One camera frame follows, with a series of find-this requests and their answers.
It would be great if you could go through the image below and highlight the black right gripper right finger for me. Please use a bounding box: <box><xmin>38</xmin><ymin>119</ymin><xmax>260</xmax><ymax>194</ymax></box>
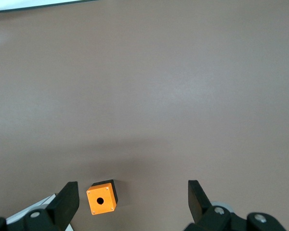
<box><xmin>184</xmin><ymin>180</ymin><xmax>286</xmax><ymax>231</ymax></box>

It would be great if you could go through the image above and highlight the orange button enclosure box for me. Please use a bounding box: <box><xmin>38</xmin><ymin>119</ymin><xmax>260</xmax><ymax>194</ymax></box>
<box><xmin>86</xmin><ymin>179</ymin><xmax>119</xmax><ymax>216</ymax></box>

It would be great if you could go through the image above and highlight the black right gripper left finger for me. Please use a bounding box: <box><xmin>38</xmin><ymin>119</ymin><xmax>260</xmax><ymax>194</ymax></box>
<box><xmin>0</xmin><ymin>181</ymin><xmax>80</xmax><ymax>231</ymax></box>

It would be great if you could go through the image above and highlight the white board beside table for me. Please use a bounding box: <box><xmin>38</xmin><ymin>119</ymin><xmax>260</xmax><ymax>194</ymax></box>
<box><xmin>0</xmin><ymin>0</ymin><xmax>97</xmax><ymax>13</ymax></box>

